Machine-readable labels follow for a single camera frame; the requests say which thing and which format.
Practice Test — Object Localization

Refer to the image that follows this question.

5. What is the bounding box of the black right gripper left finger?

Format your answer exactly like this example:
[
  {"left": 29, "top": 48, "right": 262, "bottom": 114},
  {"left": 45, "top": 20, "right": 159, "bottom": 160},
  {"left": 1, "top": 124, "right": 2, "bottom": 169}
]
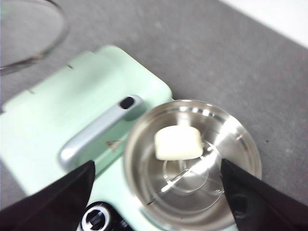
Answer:
[{"left": 0, "top": 159, "right": 96, "bottom": 231}]

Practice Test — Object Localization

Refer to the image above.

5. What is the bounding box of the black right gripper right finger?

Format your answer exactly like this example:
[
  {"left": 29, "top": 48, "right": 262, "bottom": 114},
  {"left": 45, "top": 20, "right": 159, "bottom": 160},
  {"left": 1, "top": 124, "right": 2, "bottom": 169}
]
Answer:
[{"left": 219, "top": 158, "right": 308, "bottom": 231}]

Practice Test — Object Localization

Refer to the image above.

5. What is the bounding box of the smooth white steamed bun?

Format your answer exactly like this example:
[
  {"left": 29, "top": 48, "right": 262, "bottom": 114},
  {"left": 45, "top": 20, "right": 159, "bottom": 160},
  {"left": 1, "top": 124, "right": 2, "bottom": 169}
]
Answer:
[{"left": 154, "top": 125, "right": 204, "bottom": 162}]

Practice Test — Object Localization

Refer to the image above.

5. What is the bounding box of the glass pot lid green knob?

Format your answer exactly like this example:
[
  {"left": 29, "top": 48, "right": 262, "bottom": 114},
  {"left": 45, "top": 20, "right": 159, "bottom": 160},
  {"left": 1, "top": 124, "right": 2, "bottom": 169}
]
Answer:
[{"left": 0, "top": 0, "right": 71, "bottom": 76}]

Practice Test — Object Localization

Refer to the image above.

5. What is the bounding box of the silver control knob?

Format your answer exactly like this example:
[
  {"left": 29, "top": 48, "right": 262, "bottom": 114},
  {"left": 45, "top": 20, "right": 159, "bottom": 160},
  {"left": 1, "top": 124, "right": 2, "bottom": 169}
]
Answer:
[{"left": 81, "top": 201, "right": 114, "bottom": 231}]

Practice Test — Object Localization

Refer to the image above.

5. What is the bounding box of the black glossy control panel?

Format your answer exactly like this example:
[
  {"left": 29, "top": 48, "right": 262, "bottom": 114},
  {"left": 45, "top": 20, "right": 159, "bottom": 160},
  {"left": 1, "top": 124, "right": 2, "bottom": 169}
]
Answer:
[{"left": 78, "top": 199, "right": 136, "bottom": 231}]

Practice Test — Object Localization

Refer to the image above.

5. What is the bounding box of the mint green pot with handle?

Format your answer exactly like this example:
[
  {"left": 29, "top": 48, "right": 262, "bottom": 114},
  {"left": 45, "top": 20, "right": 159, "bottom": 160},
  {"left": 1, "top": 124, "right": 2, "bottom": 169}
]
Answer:
[{"left": 122, "top": 99, "right": 263, "bottom": 231}]

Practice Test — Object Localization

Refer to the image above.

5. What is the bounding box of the steel wire steamer rack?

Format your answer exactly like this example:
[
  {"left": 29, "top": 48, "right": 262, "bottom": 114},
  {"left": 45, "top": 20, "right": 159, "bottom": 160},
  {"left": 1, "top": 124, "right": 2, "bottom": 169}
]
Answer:
[{"left": 148, "top": 141, "right": 225, "bottom": 196}]

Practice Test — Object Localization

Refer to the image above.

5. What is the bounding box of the silver griddle cover handle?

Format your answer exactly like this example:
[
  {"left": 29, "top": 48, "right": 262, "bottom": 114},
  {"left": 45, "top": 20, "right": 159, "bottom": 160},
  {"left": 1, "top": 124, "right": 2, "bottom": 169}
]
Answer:
[{"left": 58, "top": 94, "right": 148, "bottom": 172}]

